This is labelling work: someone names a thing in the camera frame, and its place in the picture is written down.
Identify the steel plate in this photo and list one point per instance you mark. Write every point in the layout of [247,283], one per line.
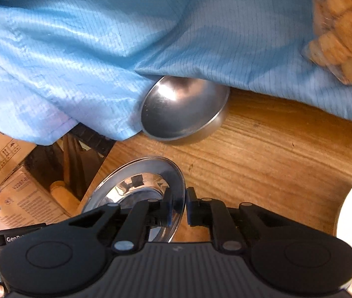
[151,168]
[179,115]

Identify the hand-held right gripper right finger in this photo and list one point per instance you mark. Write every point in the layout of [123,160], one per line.
[191,208]

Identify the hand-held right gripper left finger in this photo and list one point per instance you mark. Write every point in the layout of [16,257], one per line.
[169,208]

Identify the light blue cloth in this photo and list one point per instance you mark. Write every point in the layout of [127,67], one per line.
[101,37]

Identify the wooden stick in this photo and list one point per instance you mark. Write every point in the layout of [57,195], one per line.
[64,195]

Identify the bag of fried snacks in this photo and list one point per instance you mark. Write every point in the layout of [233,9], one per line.
[343,31]

